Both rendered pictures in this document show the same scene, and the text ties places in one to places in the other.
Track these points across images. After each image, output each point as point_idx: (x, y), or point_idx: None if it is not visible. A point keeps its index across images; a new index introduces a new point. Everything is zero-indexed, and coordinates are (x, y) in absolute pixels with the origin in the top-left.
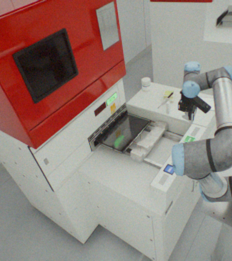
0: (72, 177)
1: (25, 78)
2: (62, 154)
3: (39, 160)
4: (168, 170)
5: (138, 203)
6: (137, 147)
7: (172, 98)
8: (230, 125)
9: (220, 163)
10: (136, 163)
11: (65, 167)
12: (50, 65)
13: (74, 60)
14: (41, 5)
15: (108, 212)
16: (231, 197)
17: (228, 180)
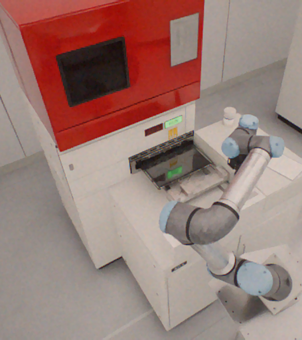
0: (98, 193)
1: (64, 80)
2: (92, 166)
3: (64, 164)
4: None
5: (148, 248)
6: (180, 188)
7: None
8: (225, 202)
9: (194, 235)
10: None
11: (93, 180)
12: (97, 72)
13: (127, 72)
14: (99, 10)
15: (128, 247)
16: (233, 281)
17: (238, 262)
